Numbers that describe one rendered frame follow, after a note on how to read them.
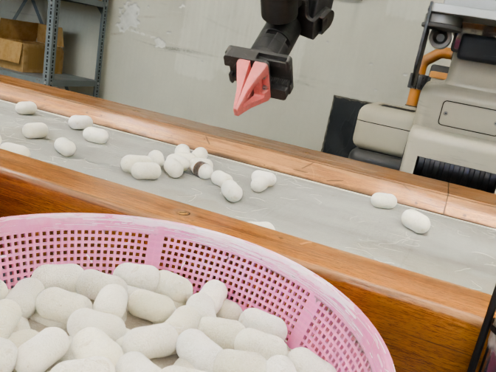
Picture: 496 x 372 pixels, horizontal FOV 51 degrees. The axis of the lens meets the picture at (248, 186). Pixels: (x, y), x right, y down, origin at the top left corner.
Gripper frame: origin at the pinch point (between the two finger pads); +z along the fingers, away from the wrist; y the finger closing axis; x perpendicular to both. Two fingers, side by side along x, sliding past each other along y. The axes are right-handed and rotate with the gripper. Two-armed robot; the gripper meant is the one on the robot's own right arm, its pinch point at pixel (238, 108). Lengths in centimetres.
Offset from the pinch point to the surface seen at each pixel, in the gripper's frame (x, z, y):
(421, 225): -3.3, 13.6, 27.8
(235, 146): 5.2, 2.7, 0.1
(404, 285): -18.6, 29.2, 27.3
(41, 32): 120, -132, -194
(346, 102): 130, -136, -17
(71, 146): -8.7, 19.1, -12.1
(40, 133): -5.8, 16.7, -20.0
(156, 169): -8.4, 18.9, -0.8
